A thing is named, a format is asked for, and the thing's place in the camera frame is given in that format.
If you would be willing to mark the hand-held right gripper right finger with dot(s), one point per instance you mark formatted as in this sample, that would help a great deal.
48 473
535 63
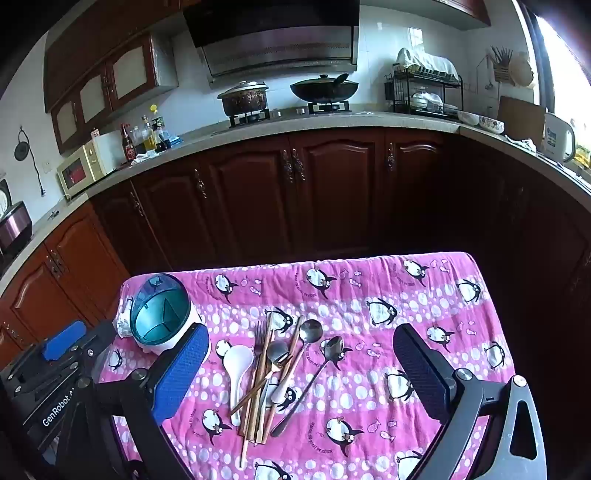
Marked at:
422 374

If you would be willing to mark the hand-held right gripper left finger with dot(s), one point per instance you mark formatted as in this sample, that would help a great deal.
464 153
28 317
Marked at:
184 369

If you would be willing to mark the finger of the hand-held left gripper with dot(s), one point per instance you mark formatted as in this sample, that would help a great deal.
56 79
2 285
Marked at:
62 342
100 339

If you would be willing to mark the white plastic spoon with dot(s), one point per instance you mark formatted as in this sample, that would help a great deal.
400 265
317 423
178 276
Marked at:
238 364

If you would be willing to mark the white utensil holder teal rim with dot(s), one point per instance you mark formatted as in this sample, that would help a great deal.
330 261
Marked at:
157 304

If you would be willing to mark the dark brown chopstick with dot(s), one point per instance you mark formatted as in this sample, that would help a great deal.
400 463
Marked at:
249 398

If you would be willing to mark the metal spoon round bowl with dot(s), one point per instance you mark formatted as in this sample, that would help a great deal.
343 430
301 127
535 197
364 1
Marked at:
310 331

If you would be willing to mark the pink penguin print cloth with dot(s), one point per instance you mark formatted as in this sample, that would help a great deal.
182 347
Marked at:
369 415

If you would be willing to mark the small metal spoon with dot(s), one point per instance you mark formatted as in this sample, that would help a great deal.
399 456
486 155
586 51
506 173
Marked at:
278 351

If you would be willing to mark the silver rice cooker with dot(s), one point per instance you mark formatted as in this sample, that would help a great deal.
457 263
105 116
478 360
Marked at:
14 226

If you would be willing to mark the cream microwave oven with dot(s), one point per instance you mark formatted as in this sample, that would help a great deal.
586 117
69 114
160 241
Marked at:
81 173

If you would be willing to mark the white rag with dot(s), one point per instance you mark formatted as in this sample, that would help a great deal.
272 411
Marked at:
144 158

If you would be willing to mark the brown sauce bottle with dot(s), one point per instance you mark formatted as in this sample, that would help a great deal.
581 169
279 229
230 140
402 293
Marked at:
127 146

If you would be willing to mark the dark wooden base cabinets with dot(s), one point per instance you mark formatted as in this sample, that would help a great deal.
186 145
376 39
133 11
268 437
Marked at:
323 198

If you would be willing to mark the yellow oil bottle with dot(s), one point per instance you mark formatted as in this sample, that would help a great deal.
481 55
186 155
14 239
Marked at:
148 136

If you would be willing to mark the dark soy sauce bottle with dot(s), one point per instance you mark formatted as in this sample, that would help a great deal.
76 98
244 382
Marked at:
161 134

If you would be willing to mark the grey crumpled rag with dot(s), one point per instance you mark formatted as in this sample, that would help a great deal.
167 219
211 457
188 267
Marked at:
521 143

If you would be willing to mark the patterned bowl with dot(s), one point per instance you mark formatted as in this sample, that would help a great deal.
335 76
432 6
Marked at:
491 124

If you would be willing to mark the grey kitchen countertop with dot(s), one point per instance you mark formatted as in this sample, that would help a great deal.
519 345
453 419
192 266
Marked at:
369 121

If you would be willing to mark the white bowl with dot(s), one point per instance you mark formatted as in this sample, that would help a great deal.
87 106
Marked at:
467 118

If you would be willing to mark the white electric kettle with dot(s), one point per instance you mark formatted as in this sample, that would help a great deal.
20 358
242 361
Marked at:
556 136

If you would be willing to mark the brown cutting board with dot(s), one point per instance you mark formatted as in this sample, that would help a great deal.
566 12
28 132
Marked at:
519 117

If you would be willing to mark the gas stove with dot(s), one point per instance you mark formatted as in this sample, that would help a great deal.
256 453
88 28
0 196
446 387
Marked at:
286 113

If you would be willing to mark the dark cooking pot with lid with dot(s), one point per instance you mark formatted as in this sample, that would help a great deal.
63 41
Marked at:
244 99

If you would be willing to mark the black dish rack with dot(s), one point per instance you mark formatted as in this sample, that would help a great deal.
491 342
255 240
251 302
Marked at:
422 92

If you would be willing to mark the black wok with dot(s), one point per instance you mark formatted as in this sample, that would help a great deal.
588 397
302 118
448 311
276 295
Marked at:
323 90

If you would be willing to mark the white cloth on rack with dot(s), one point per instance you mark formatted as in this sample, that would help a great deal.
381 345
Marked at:
429 62

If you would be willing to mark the round woven mat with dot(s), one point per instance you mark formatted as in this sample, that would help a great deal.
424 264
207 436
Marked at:
523 69

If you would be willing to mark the black range hood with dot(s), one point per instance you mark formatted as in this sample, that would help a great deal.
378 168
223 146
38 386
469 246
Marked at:
277 46

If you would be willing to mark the bright window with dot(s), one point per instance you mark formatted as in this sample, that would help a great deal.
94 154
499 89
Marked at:
568 69

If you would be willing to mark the wooden wall cabinet glass doors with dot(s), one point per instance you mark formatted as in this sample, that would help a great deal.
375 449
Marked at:
115 78

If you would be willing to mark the wall chopstick holder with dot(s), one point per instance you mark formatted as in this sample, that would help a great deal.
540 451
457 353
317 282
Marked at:
502 67

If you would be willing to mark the dark wooden wall cabinet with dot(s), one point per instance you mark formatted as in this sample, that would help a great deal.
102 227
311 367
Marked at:
466 9

